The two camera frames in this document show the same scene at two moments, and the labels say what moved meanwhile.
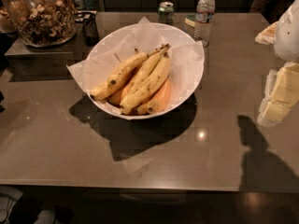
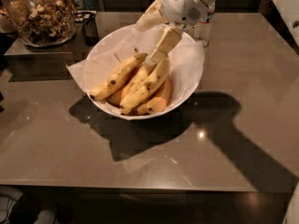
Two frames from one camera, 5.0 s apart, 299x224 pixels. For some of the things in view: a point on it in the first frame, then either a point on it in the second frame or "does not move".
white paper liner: (186, 59) does not move
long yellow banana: (117, 96) does not move
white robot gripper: (288, 35) -> (179, 4)
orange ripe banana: (161, 99) does not move
